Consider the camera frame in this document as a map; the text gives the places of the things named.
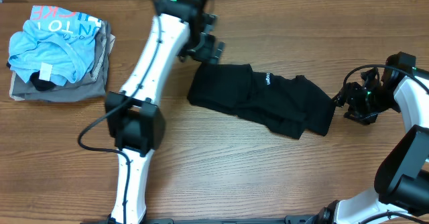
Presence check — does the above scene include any black t-shirt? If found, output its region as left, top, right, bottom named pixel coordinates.
left=187, top=64, right=335, bottom=139

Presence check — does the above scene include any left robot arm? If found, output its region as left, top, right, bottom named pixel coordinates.
left=105, top=0, right=225, bottom=223

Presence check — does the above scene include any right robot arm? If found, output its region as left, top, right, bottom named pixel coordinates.
left=306, top=52, right=428, bottom=224

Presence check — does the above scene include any beige folded garment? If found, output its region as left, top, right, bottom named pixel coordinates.
left=9, top=32, right=117, bottom=101

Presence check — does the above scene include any grey folded garment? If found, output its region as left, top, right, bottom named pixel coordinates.
left=11, top=19, right=111, bottom=103

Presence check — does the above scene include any light blue printed t-shirt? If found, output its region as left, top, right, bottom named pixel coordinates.
left=7, top=5, right=102, bottom=86

